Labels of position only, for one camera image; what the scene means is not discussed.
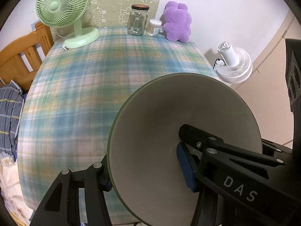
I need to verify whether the green desk fan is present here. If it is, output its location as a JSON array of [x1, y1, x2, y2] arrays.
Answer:
[[35, 0, 101, 50]]

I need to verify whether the purple plush toy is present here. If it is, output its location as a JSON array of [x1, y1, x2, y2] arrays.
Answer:
[[162, 1, 192, 44]]

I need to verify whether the wooden bed headboard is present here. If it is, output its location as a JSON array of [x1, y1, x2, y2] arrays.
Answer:
[[0, 22, 55, 92]]

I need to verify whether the grey plaid pillow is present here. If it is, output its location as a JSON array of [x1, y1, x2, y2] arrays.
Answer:
[[0, 80, 26, 164]]

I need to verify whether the white fan power cable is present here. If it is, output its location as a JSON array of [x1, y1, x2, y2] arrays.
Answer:
[[50, 27, 69, 50]]

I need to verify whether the cotton swab container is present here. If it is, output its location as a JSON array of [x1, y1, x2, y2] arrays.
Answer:
[[147, 19, 163, 37]]

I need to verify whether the plaid tablecloth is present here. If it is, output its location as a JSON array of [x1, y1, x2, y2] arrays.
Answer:
[[17, 26, 220, 225]]

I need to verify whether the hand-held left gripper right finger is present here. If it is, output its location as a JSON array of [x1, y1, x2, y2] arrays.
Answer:
[[176, 141, 226, 226]]

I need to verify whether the glass jar with dark lid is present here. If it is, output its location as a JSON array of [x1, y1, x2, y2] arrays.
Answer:
[[127, 4, 150, 36]]

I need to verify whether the white ruffled cloth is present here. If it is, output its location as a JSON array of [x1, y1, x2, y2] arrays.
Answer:
[[0, 153, 34, 226]]

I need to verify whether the beige door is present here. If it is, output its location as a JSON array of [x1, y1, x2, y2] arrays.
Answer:
[[232, 9, 301, 147]]

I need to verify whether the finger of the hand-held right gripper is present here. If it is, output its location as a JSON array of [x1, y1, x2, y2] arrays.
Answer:
[[179, 124, 286, 181], [261, 139, 294, 162]]

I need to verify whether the green floral ceramic bowl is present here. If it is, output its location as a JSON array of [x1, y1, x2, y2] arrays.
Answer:
[[107, 73, 263, 226]]

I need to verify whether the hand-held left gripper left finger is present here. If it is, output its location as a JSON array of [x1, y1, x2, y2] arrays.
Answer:
[[29, 155, 113, 226]]

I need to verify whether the white desk fan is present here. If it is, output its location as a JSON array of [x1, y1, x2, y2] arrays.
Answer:
[[213, 41, 253, 84]]

